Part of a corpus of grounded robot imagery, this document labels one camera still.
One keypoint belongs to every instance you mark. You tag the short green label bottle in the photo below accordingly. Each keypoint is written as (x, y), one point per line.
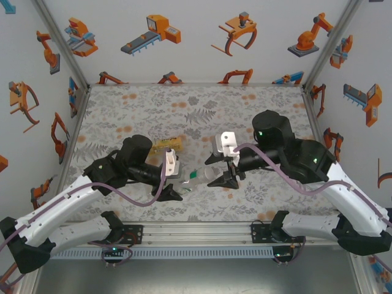
(186, 189)

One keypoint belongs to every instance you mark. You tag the tall clear plastic bottle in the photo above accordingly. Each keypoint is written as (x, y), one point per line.
(203, 175)

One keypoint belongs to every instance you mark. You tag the yellow label plastic bottle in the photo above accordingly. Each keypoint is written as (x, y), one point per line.
(171, 144)

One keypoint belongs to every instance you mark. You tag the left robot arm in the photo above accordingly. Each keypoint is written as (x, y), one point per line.
(76, 232)

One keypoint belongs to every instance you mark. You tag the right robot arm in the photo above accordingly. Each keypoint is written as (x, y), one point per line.
(312, 225)

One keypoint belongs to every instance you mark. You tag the wide aluminium extrusion beam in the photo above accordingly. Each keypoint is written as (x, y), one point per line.
(196, 234)

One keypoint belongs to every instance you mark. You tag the leaf pattern table cloth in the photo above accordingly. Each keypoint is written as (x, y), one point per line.
(171, 113)

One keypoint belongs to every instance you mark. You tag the small lit circuit board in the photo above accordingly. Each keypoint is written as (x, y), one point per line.
(111, 249)
(281, 254)

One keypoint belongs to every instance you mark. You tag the grey metal panel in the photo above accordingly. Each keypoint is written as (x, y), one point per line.
(196, 275)

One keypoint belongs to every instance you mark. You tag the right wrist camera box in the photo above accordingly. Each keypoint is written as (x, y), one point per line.
(228, 141)

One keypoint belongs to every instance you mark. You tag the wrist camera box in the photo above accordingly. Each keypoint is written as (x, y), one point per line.
(228, 141)
(171, 162)

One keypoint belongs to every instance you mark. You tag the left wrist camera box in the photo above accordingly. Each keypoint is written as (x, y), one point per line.
(171, 162)

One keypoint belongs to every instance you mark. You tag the aluminium table edge rail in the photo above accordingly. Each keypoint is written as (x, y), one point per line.
(78, 122)
(312, 116)
(196, 84)

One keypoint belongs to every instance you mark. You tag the aluminium frame post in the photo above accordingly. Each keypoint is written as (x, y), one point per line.
(330, 46)
(61, 46)

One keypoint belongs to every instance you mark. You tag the aluminium frame leg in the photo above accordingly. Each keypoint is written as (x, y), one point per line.
(30, 284)
(363, 275)

